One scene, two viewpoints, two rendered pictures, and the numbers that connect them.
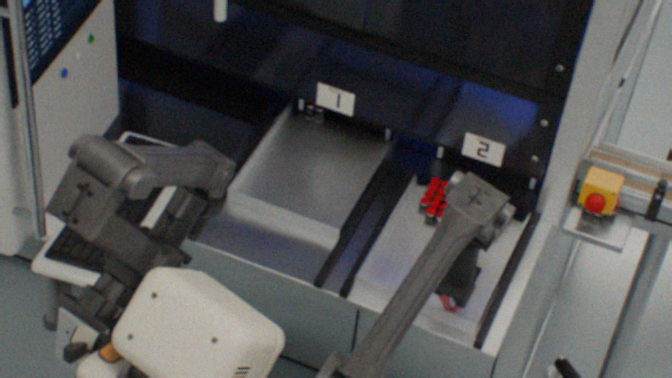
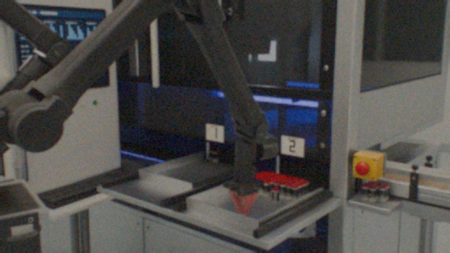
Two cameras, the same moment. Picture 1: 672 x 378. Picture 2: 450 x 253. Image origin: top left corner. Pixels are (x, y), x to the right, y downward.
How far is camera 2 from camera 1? 181 cm
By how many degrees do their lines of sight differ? 38
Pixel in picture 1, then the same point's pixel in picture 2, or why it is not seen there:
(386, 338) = (73, 57)
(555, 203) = (340, 179)
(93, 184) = not seen: outside the picture
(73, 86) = (78, 120)
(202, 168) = (27, 18)
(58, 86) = not seen: hidden behind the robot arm
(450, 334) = (240, 231)
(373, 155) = not seen: hidden behind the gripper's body
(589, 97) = (345, 84)
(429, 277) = (119, 11)
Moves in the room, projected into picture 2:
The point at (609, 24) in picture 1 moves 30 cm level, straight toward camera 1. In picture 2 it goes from (348, 23) to (303, 21)
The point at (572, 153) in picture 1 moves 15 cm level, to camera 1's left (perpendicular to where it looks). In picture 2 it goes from (344, 133) to (294, 130)
